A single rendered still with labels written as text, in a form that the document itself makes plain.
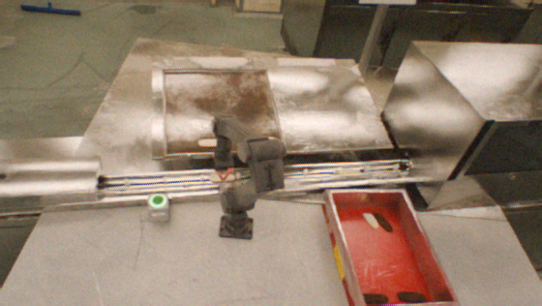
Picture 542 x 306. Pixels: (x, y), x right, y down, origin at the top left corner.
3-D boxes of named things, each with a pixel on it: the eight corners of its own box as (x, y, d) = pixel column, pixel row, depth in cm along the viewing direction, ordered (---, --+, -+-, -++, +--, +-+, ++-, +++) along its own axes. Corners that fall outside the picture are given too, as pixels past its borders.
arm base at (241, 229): (218, 236, 134) (252, 239, 135) (219, 223, 128) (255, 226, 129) (221, 217, 140) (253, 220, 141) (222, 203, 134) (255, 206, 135)
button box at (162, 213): (148, 229, 136) (145, 210, 129) (148, 211, 142) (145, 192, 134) (171, 227, 138) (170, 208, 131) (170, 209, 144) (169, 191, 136)
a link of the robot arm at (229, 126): (246, 168, 94) (286, 162, 97) (244, 145, 92) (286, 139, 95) (209, 132, 132) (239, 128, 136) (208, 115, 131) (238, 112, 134)
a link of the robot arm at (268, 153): (255, 195, 90) (294, 188, 93) (244, 140, 92) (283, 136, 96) (223, 216, 131) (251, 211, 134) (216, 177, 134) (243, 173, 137)
